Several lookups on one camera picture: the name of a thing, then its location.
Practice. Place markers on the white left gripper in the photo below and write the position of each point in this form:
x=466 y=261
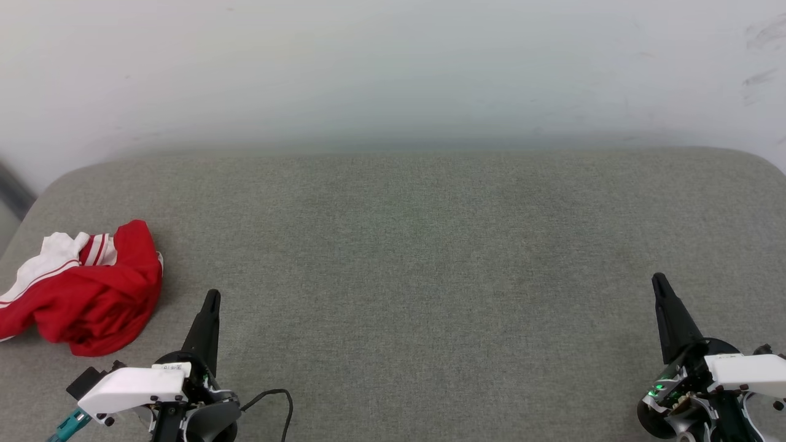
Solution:
x=132 y=387

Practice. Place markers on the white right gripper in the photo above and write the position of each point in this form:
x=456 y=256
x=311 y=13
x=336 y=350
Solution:
x=737 y=371

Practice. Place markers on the red white-trimmed t-shirt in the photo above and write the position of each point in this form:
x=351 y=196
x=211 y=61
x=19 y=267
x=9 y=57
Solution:
x=104 y=294

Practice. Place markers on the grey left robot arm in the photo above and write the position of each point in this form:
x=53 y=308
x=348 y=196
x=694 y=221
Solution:
x=212 y=423

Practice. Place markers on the grey fabric sofa seat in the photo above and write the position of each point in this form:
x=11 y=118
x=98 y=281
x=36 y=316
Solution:
x=399 y=276

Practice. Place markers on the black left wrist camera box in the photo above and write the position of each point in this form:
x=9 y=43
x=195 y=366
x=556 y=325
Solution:
x=86 y=382

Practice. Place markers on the teal left camera connector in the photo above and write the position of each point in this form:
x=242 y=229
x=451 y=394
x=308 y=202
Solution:
x=70 y=423

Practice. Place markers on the grey metal rail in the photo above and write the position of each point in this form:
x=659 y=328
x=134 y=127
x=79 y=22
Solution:
x=15 y=193

